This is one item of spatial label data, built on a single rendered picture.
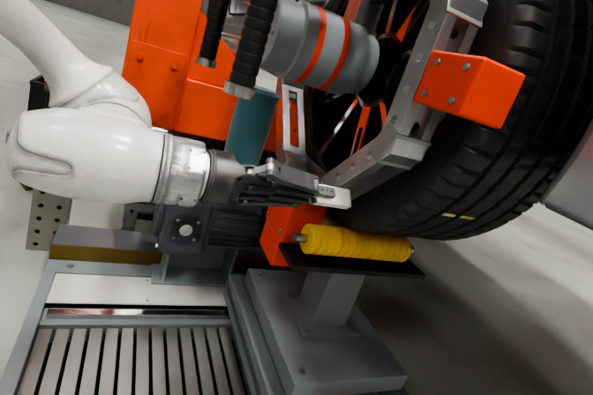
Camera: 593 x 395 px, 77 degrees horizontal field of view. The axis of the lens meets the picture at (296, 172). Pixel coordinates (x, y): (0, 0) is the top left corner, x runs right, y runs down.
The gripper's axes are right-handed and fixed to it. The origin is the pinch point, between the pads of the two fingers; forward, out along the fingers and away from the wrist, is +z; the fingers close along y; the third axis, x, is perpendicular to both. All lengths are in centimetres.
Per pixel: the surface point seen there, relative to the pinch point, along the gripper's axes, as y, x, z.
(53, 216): -90, 19, -46
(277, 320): -43.0, -15.4, 10.6
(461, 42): 23.0, 14.9, 7.4
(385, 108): 0.8, 20.2, 13.8
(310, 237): -13.8, -2.7, 4.0
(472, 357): -63, -27, 101
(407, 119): 14.9, 6.6, 3.7
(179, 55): -38, 52, -20
